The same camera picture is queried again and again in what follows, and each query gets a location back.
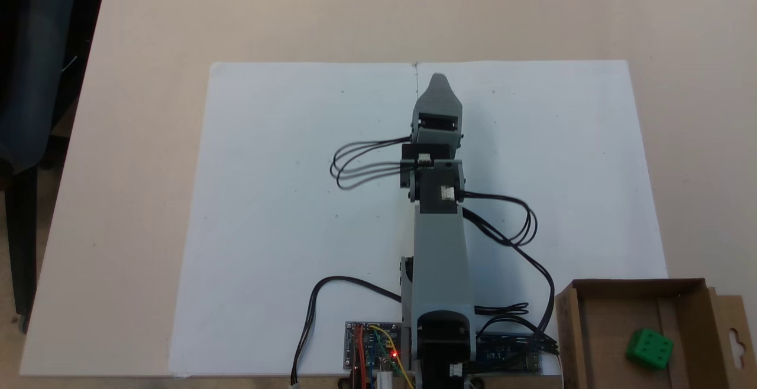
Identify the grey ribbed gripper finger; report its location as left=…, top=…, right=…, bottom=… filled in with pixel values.
left=413, top=73, right=464, bottom=116

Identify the green die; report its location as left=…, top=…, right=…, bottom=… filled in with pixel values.
left=625, top=327, right=675, bottom=371

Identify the circuit board with red led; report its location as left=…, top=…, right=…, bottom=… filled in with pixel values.
left=345, top=321, right=403, bottom=372

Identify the blue circuit board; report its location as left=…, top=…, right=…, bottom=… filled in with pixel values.
left=475, top=333, right=542, bottom=374

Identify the brown cardboard box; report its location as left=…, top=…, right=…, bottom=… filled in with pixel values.
left=555, top=278, right=757, bottom=389

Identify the dark chair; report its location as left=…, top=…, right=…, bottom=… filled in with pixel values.
left=0, top=0, right=111, bottom=334

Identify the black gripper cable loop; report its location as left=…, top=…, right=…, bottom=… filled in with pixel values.
left=329, top=136, right=415, bottom=192

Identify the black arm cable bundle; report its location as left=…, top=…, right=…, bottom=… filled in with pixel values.
left=461, top=191, right=560, bottom=359

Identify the black cable with white plug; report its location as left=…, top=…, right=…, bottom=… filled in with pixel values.
left=289, top=276, right=403, bottom=388

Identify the yellow wire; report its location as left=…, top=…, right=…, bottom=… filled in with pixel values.
left=369, top=325, right=413, bottom=389

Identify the red wire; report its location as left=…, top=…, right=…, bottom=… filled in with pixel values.
left=354, top=325, right=366, bottom=387

